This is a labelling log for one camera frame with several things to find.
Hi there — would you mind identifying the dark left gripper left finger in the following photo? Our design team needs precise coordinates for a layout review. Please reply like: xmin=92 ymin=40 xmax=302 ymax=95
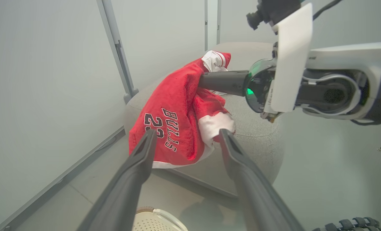
xmin=77 ymin=129 xmax=157 ymax=231

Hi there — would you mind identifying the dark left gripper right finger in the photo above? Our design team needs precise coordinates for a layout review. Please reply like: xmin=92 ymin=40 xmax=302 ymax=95
xmin=218 ymin=128 xmax=305 ymax=231

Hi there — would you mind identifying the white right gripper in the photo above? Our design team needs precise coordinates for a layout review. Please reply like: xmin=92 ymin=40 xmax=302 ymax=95
xmin=198 ymin=3 xmax=313 ymax=124

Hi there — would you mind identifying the red Bulls basketball jersey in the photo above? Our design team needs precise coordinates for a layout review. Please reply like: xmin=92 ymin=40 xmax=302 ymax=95
xmin=128 ymin=50 xmax=236 ymax=169

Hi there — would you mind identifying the grey fabric sofa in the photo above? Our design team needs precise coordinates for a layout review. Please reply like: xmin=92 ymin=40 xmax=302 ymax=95
xmin=123 ymin=41 xmax=285 ymax=197

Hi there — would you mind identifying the white perforated laundry basket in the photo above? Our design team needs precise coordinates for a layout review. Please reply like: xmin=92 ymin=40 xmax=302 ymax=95
xmin=132 ymin=206 xmax=189 ymax=231

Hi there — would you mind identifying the narrow white partition panel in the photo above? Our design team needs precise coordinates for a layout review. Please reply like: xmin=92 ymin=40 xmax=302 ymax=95
xmin=109 ymin=0 xmax=222 ymax=92

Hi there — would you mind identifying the grey partition foot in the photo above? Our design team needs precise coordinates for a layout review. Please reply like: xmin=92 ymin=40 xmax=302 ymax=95
xmin=123 ymin=86 xmax=140 ymax=104

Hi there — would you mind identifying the wide white partition panel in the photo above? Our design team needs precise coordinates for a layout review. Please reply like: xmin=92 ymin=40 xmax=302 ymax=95
xmin=0 ymin=0 xmax=136 ymax=231

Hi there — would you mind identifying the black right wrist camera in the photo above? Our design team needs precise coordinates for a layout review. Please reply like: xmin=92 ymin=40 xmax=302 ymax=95
xmin=246 ymin=0 xmax=302 ymax=31

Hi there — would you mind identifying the black ribbed cable chain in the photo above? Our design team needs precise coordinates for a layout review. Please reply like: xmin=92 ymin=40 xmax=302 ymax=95
xmin=312 ymin=217 xmax=381 ymax=231

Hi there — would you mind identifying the thin black camera cable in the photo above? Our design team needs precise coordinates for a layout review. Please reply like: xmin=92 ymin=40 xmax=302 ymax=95
xmin=312 ymin=0 xmax=344 ymax=21

